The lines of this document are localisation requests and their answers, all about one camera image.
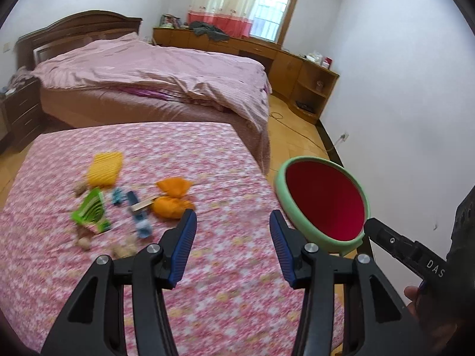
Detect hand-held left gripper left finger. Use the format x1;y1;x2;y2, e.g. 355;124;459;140
40;209;197;356

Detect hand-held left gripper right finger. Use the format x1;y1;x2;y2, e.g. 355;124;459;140
269;210;433;356

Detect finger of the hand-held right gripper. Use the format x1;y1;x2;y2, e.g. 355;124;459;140
364;218;449;280

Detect orange cloth bag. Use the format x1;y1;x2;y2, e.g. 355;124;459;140
151;178;196;219

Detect blue curved plastic track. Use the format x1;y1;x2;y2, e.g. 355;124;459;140
127;191;153;239

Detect red bin with green rim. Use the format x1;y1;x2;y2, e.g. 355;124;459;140
274;156;371;257

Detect green striped toy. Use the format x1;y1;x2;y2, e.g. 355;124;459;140
70;188;112;234

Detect yellow ridged block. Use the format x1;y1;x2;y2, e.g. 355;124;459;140
87;151;124;188

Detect person's right hand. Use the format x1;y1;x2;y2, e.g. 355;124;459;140
404;285;424;321

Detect pink floral bed sheet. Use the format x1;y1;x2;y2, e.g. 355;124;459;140
0;122;346;356

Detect brown bed base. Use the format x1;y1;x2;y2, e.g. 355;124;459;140
39;85;271;173

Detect long wooden desk cabinet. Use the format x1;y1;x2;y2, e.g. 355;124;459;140
152;26;340;125

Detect bed with pink duvet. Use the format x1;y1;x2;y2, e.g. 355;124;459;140
30;33;271;130

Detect dark wooden nightstand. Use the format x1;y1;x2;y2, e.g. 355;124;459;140
0;78;43;145

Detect dark green clothes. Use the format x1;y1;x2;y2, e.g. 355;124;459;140
189;21;231;41

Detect pile of clothes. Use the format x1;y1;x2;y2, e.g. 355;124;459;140
0;67;34;95

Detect dark wooden bed headboard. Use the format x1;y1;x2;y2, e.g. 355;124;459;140
15;10;143;71

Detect floral curtain with red hem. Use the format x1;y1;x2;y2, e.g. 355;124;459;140
186;0;268;38

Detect thin floor cable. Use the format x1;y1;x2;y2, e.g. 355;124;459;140
269;111;335;152

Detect window with wooden frame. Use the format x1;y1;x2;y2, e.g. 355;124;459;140
249;0;303;43

